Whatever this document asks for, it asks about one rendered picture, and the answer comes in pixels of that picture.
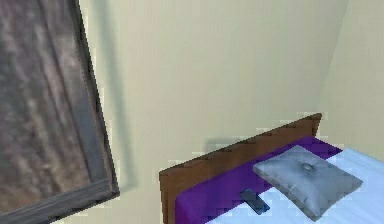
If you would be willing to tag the dark blue flat phone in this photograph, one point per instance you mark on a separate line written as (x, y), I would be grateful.
(255, 201)

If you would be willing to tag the grey framed wall picture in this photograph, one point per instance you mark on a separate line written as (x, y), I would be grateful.
(43, 106)

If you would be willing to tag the brown bed with purple sheet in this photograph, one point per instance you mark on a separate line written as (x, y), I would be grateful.
(216, 193)

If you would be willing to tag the grey square pillow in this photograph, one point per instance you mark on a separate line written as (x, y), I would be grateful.
(306, 181)

